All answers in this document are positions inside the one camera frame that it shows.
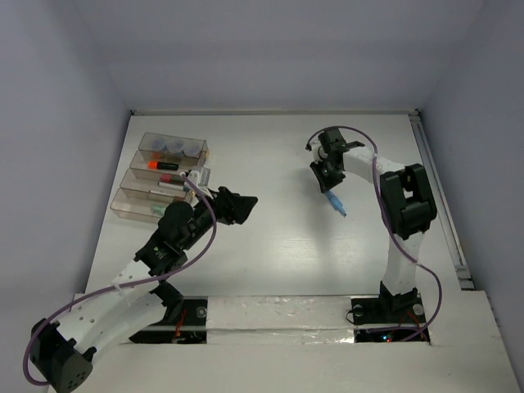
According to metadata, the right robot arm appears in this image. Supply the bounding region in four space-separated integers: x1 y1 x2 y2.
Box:
305 126 437 321

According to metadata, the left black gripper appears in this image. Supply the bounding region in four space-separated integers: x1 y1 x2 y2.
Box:
180 186 255 250

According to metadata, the orange cap black highlighter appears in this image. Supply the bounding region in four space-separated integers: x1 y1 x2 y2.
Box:
147 160 179 171

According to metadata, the blue cap white marker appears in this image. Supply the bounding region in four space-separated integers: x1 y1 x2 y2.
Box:
158 182 187 192

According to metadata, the clear clip tub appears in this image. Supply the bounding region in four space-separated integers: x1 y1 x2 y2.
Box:
183 142 201 158
166 138 185 155

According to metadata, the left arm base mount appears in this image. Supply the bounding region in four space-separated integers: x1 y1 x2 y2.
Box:
129 297 208 345

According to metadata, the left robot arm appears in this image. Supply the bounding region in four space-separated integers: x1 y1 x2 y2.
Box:
23 187 258 392

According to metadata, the clear tiered organizer box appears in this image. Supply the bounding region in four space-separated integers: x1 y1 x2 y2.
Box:
110 133 210 224

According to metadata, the pink cap black highlighter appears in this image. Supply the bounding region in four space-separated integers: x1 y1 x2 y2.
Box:
160 174 183 184

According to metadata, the aluminium rail right edge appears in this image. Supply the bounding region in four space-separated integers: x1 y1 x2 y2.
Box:
408 111 476 291

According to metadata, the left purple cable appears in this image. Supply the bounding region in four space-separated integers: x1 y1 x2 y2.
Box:
22 170 218 388

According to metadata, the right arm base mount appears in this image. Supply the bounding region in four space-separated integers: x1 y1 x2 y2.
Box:
345 297 431 343

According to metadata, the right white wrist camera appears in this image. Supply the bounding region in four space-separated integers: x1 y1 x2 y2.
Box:
305 139 326 162

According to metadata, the blue correction tape pen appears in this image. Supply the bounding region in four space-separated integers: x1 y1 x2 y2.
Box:
324 191 347 217

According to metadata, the green correction tape pen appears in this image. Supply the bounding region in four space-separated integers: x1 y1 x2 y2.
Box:
151 206 165 216

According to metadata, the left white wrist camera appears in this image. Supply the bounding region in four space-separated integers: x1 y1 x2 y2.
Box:
180 166 211 187

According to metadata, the clear tub of clips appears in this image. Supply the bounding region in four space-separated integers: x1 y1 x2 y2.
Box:
151 138 167 152

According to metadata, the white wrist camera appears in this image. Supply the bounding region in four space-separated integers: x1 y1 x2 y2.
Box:
305 139 326 162
180 166 211 187

